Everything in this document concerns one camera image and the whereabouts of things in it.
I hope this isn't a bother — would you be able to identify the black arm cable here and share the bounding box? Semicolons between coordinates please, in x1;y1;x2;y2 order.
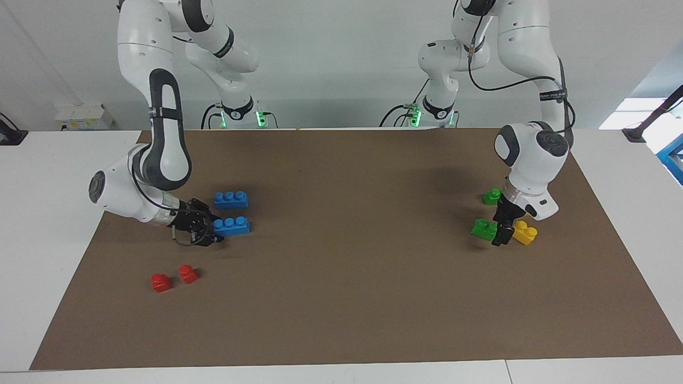
131;160;214;247
467;0;577;134

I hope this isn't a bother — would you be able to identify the white wall socket box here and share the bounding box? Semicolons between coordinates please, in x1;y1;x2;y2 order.
55;103;116;132

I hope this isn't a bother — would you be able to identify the blue three-stud toy brick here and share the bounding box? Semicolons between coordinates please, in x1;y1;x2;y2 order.
214;190;249;210
213;216;251;237

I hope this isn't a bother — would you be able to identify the yellow two-stud toy brick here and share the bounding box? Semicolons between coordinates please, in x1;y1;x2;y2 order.
512;220;538;246

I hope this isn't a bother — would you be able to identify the brown table mat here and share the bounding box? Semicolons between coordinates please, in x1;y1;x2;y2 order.
29;127;683;371

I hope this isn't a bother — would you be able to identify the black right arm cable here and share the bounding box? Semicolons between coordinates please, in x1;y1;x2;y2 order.
131;160;214;247

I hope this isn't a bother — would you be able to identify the black camera stand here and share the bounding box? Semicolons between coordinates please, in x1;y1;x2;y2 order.
622;85;683;143

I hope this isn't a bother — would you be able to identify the blue metal frame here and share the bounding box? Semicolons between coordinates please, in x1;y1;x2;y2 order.
655;133;683;186

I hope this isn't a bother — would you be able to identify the black table clamp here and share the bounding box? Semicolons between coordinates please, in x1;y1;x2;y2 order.
0;113;29;146

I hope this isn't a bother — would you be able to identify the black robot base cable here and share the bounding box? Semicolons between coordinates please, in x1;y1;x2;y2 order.
201;103;225;130
379;79;431;128

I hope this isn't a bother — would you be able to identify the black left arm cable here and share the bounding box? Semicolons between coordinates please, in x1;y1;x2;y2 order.
467;0;577;134

